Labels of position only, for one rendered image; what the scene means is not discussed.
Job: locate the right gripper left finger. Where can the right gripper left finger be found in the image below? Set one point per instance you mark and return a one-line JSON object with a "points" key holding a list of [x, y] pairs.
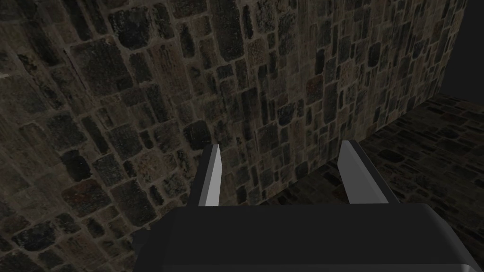
{"points": [[210, 177]]}

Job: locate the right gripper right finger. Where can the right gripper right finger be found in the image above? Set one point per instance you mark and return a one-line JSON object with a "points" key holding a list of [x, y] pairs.
{"points": [[363, 177]]}

